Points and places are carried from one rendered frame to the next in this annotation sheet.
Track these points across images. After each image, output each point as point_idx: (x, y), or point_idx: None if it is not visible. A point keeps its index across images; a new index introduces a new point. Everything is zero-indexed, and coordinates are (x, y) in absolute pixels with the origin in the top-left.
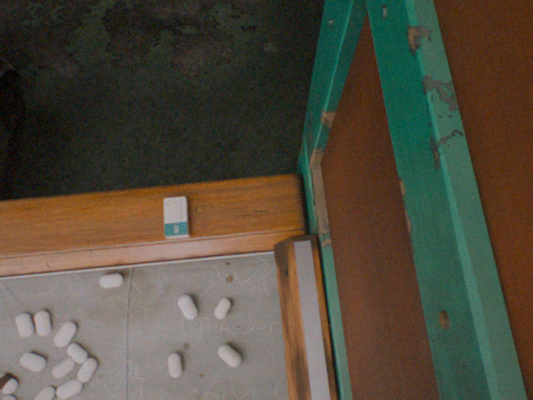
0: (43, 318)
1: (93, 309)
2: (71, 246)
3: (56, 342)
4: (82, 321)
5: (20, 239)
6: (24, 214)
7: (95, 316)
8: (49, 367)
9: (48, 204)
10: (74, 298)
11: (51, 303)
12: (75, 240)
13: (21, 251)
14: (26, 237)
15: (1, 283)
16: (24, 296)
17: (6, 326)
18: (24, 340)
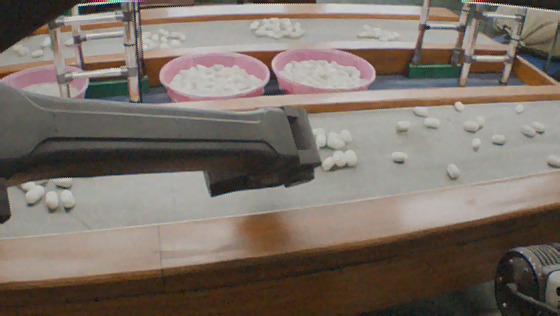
0: (48, 198)
1: (13, 213)
2: (11, 242)
3: (39, 186)
4: (23, 206)
5: (60, 246)
6: (54, 266)
7: (12, 210)
8: (54, 182)
9: (28, 276)
10: (26, 220)
11: (47, 216)
12: (6, 246)
13: (60, 237)
14: (53, 248)
15: (91, 228)
16: (70, 220)
17: (87, 202)
18: (73, 195)
